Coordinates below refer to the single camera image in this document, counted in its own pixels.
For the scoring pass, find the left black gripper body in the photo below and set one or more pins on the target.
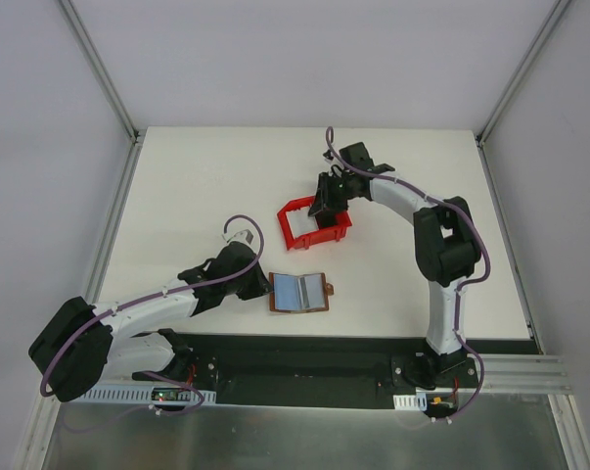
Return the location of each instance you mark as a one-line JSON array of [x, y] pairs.
[[254, 286]]

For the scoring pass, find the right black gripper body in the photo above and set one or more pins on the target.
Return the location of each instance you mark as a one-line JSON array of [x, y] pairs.
[[331, 191]]

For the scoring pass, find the red plastic bin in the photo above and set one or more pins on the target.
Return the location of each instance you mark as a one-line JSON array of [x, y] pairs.
[[332, 229]]

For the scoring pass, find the brown leather card holder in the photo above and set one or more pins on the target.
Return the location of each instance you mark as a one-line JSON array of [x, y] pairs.
[[298, 294]]

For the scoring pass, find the silver VIP card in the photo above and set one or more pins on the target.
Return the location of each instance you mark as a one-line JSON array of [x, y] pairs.
[[311, 291]]

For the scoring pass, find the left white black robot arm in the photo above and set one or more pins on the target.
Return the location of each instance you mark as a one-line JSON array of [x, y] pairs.
[[84, 343]]

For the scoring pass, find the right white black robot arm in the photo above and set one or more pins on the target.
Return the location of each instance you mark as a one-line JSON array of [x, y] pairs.
[[447, 247]]

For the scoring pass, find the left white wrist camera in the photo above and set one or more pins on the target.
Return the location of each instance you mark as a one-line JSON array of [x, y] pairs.
[[244, 236]]

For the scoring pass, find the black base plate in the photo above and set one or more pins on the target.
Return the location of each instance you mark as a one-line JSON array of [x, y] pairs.
[[334, 372]]

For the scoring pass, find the left white cable duct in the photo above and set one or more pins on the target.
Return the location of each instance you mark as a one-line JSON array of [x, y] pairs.
[[145, 394]]

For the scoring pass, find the white cable duct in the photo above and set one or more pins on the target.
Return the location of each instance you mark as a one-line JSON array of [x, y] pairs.
[[416, 402], [145, 394]]

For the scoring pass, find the right white cable duct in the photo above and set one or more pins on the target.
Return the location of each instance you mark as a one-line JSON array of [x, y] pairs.
[[416, 402]]

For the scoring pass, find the left aluminium frame post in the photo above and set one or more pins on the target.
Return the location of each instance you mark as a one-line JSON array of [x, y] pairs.
[[98, 68]]

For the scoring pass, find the aluminium frame post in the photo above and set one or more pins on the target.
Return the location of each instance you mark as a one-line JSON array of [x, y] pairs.
[[98, 68], [529, 58]]

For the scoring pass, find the right aluminium frame post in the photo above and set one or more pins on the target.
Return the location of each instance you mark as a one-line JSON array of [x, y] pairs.
[[529, 58]]

